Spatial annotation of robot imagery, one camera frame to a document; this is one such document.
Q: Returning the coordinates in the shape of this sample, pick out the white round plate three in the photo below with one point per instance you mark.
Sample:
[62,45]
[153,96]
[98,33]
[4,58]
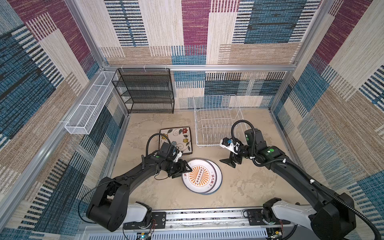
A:
[219,179]

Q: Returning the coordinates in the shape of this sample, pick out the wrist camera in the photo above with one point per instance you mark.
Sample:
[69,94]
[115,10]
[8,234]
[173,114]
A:
[230,144]
[176,155]

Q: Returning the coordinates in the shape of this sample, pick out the aluminium mounting rail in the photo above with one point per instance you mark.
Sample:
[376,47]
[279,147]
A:
[201,224]

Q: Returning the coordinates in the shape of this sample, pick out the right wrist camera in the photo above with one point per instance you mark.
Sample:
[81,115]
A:
[230,144]

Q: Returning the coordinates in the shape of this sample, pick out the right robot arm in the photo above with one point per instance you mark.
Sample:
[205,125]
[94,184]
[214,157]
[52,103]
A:
[334,215]

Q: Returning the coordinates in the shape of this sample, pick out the black wire shelf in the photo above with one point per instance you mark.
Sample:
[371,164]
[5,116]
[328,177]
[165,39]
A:
[145,90]

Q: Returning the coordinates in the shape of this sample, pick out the white round plate four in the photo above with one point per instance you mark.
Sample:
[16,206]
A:
[203,178]

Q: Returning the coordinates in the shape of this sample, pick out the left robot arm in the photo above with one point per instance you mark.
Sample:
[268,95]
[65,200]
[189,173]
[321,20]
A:
[109,206]

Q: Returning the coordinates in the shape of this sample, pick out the white mesh wall basket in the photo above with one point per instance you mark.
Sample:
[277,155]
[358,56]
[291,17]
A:
[87,112]

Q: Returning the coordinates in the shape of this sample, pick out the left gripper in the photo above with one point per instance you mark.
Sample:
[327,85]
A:
[182,168]

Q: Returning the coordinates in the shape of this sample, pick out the white wire dish rack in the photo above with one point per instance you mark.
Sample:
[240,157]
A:
[214,118]

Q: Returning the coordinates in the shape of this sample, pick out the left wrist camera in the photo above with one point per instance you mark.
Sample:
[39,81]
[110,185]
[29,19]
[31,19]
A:
[176,155]

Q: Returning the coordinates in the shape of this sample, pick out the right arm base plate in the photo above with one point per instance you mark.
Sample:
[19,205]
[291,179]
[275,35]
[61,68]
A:
[261,217]

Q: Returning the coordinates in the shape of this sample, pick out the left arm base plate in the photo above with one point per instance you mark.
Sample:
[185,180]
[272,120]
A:
[155,220]

